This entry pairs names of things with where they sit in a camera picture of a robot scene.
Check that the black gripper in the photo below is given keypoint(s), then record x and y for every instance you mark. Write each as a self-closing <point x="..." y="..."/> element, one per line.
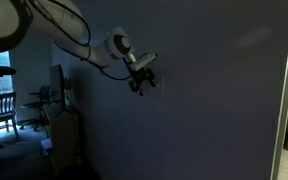
<point x="140" y="78"/>

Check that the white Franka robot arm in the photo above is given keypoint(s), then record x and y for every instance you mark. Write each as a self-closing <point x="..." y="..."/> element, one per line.
<point x="67" y="30"/>

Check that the flat computer monitor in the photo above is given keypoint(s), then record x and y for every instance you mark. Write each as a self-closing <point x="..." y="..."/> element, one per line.
<point x="56" y="83"/>

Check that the light wooden cabinet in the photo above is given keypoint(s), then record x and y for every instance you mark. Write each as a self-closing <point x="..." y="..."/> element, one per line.
<point x="64" y="140"/>

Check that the wooden slat-back chair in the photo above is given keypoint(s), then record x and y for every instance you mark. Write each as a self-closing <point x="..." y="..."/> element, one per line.
<point x="0" y="115"/>

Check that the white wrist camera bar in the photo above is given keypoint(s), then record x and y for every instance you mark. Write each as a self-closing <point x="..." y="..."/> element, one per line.
<point x="144" y="62"/>

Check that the white door frame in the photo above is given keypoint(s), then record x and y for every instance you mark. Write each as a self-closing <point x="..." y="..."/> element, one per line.
<point x="283" y="100"/>

